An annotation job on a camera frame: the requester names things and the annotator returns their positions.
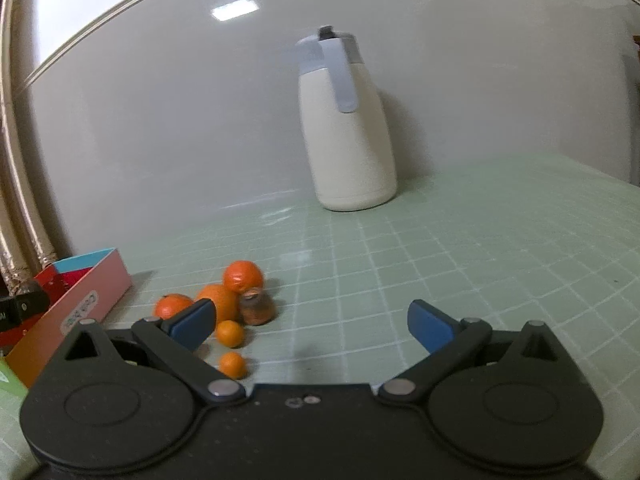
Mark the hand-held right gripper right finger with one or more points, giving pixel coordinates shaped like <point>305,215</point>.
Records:
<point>427,326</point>

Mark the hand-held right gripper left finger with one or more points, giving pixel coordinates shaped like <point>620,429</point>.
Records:
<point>192,324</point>

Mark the white thermos jug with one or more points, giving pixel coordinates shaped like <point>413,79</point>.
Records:
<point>350,150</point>

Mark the medium orange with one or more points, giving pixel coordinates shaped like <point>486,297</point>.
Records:
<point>171,305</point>

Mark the large orange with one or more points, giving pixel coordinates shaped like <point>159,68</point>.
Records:
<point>243,276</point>
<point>222,301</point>

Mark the green grid table mat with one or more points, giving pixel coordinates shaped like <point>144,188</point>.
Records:
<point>450,260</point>

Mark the beige satin curtain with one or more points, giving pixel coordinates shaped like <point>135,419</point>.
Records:
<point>20,185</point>

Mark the colourful cardboard box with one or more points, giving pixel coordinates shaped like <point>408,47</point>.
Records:
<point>75,307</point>

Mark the brown round fruit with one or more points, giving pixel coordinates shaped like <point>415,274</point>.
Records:
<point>256,307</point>

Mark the small orange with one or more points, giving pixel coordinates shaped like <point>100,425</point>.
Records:
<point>230,334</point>
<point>233,365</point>

